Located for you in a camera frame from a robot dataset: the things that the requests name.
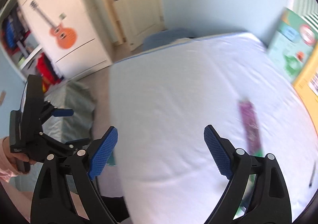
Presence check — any green purple Darlie toothbrush pack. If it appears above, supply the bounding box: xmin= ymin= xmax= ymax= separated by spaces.
xmin=239 ymin=100 xmax=264 ymax=157

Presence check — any person's left hand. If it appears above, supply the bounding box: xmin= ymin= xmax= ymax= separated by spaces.
xmin=2 ymin=137 xmax=37 ymax=174

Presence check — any grey-green bed cover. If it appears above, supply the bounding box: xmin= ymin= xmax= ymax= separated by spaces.
xmin=15 ymin=81 xmax=98 ymax=191

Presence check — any white black pen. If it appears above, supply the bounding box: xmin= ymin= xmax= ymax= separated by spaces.
xmin=308 ymin=162 xmax=316 ymax=188

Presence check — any white wardrobe with guitar sticker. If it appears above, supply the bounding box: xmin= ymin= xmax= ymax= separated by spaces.
xmin=1 ymin=0 xmax=113 ymax=79

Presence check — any white bed sheet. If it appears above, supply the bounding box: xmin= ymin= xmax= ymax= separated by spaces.
xmin=108 ymin=33 xmax=317 ymax=223

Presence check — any blue knitted blanket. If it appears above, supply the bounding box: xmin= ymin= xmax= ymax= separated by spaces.
xmin=143 ymin=27 xmax=197 ymax=51

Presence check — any yellow children's book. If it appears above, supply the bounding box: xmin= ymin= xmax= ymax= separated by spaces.
xmin=293 ymin=46 xmax=318 ymax=131

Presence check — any white room door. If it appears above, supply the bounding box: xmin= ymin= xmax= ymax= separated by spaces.
xmin=110 ymin=0 xmax=165 ymax=51

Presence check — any light green elephant book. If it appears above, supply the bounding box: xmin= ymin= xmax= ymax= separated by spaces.
xmin=267 ymin=8 xmax=317 ymax=83

